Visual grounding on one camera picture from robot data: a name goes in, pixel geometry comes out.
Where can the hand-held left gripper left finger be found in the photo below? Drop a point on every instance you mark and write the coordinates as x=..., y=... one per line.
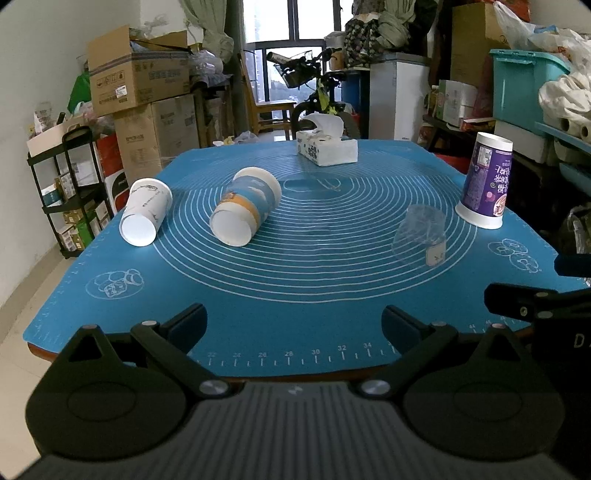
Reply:
x=190, y=319

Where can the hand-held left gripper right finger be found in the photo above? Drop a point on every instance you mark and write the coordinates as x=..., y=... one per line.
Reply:
x=396, y=324

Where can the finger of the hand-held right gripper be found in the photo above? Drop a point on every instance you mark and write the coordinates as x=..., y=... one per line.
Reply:
x=573, y=265
x=521, y=302

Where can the clear plastic cup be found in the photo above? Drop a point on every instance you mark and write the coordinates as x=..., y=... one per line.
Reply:
x=417, y=230

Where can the purple paper cup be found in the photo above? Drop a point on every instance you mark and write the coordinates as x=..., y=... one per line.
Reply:
x=487, y=182

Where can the white paper cup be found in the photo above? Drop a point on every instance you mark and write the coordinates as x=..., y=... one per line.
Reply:
x=146, y=207

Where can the blue and orange paper cup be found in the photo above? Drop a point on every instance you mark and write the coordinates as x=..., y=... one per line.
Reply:
x=244, y=205

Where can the blue silicone baking mat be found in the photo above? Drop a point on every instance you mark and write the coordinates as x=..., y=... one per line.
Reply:
x=323, y=263

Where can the white storage box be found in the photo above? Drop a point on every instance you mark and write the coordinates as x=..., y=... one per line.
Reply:
x=519, y=141

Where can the white cloth pile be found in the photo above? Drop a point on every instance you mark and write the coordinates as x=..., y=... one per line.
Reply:
x=565, y=99

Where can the red and white box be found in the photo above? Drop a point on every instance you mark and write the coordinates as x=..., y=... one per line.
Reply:
x=111, y=161

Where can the teal plastic storage bin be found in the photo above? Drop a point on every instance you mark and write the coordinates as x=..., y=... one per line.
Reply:
x=521, y=87

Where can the white tissue box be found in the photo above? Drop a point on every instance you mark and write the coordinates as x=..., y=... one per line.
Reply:
x=328, y=151

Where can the large brown cardboard box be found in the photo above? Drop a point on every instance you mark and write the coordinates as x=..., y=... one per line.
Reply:
x=158, y=131

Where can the small white carton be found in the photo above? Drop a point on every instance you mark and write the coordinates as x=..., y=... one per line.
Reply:
x=455, y=104

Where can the black shelf cart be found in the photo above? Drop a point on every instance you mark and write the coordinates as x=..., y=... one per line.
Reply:
x=69, y=138

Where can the wooden chair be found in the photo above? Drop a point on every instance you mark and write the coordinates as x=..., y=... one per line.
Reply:
x=271, y=109

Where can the white plastic bag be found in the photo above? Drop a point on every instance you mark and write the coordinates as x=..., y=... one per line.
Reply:
x=545, y=34

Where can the open brown cardboard box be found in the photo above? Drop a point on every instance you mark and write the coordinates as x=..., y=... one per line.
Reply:
x=138, y=81

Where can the tall brown cardboard box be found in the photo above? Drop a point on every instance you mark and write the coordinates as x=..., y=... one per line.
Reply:
x=475, y=41

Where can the green bag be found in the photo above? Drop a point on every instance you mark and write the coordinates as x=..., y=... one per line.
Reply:
x=79, y=94

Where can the black bicycle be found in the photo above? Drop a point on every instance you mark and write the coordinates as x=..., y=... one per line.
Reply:
x=301, y=70

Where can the floral fabric bundle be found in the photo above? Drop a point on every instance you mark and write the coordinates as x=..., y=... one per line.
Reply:
x=362, y=41

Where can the green curtain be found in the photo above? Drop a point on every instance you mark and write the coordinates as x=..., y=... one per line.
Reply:
x=210, y=27
x=401, y=23

